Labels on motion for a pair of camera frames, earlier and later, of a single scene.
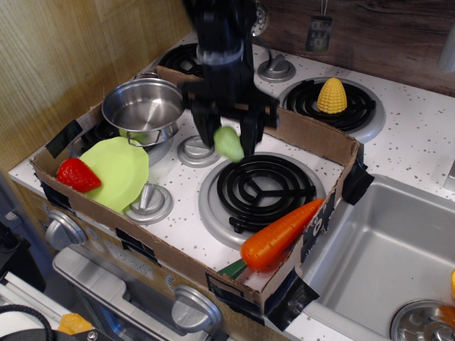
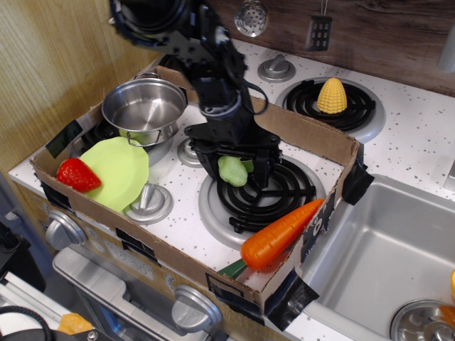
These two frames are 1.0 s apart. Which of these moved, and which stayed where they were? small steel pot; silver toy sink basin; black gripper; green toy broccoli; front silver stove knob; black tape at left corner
Moved: black gripper; green toy broccoli
Stayed: silver toy sink basin; black tape at left corner; small steel pot; front silver stove knob
